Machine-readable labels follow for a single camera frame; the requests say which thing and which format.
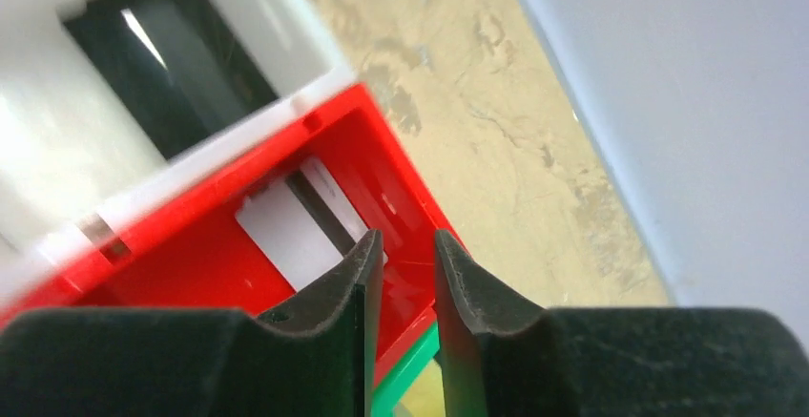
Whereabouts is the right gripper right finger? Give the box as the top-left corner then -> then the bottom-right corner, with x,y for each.
435,230 -> 808,416

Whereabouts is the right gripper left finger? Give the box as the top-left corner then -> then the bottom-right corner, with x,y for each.
1,230 -> 383,416

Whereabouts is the white plastic bin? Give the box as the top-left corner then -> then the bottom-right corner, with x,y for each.
1,0 -> 356,307

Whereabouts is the silver VIP credit card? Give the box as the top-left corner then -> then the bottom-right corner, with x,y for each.
236,157 -> 369,291

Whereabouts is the red plastic bin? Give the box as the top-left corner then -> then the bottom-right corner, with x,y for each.
1,84 -> 450,381

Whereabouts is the green plastic bin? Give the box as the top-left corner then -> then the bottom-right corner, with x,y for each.
370,323 -> 440,417

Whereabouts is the black card in white bin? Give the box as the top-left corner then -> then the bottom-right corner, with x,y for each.
62,0 -> 279,159

